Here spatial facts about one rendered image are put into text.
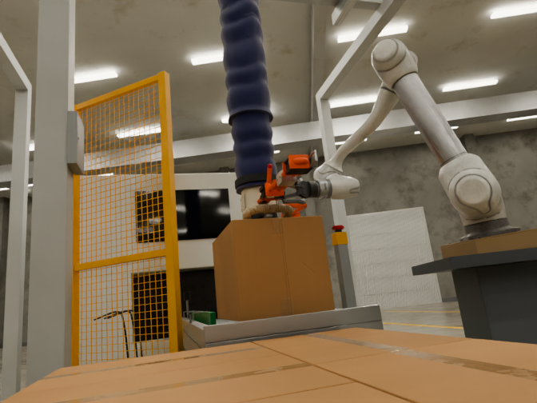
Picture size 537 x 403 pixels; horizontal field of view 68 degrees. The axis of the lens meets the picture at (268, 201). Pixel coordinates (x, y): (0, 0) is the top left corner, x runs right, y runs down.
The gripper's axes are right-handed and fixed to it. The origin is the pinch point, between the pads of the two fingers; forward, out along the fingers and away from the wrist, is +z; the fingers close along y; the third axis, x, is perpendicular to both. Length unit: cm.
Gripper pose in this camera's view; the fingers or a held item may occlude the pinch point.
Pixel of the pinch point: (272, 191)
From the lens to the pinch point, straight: 174.3
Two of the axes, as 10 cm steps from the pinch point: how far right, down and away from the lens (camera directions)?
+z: -9.6, 0.5, -2.7
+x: -2.5, 2.6, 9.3
